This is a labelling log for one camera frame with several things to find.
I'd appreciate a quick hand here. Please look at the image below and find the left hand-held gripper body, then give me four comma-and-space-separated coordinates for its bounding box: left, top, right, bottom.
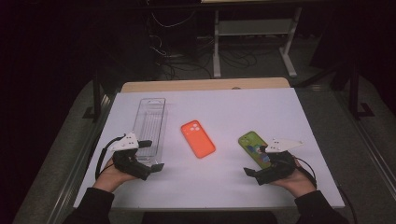
108, 132, 152, 181

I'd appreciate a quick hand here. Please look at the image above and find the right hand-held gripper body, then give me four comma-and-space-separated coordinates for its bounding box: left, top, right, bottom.
255, 138, 304, 187

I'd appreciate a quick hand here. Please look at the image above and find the green phone case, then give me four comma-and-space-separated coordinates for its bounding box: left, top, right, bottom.
237, 131, 273, 171

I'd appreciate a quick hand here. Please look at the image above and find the clear plastic tray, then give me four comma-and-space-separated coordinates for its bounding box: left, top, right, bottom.
132, 97, 169, 167

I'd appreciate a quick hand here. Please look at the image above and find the orange phone case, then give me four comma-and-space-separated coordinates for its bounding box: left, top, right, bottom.
180, 119, 217, 160

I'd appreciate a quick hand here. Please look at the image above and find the person's right hand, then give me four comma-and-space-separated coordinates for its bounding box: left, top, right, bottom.
269, 158, 317, 199

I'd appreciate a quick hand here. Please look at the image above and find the person's left hand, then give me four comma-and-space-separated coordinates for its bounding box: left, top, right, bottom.
92, 158, 138, 193

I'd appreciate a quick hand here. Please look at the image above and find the black metal stand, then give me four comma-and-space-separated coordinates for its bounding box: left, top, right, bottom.
82, 69, 108, 122
348, 59, 376, 120

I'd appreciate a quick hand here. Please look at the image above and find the light wooden table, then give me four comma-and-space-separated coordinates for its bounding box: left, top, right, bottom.
120, 77, 291, 93

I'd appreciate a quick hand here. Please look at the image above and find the left hand-held gripper black cable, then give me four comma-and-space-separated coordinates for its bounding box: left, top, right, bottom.
94, 133, 127, 181

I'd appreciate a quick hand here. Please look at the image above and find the grey metal rail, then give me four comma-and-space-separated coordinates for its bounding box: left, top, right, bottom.
46, 92, 114, 224
335, 91, 396, 190

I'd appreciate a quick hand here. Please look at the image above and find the tangle of black floor cables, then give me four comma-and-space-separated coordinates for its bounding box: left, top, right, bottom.
155, 43, 260, 80

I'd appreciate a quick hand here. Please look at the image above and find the hanging white cable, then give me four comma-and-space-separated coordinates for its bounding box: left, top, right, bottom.
150, 10, 197, 30

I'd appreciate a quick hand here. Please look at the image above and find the white metal desk frame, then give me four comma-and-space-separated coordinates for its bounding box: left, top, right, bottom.
212, 7, 303, 78

